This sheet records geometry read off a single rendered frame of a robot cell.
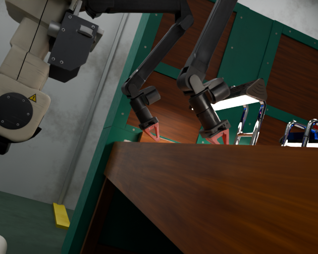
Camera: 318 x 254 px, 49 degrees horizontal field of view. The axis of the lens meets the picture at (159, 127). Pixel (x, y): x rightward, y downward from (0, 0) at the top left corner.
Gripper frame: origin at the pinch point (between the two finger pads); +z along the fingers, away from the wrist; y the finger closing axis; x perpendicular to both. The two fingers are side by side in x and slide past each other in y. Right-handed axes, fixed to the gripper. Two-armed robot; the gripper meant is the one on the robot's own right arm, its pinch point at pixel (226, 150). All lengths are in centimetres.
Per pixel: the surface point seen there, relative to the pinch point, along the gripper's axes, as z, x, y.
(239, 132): 8, -28, 45
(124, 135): -15, 12, 87
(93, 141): -14, 15, 285
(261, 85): -10.4, -26.9, 8.2
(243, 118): 4, -34, 45
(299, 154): -14, 21, -68
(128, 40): -93, -76, 283
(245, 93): -10.8, -20.9, 10.0
